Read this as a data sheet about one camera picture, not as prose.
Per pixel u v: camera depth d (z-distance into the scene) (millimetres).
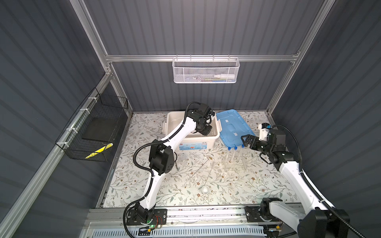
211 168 891
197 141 893
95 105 771
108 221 736
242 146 823
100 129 694
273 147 608
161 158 559
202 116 683
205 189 821
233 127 1116
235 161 934
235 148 809
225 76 867
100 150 650
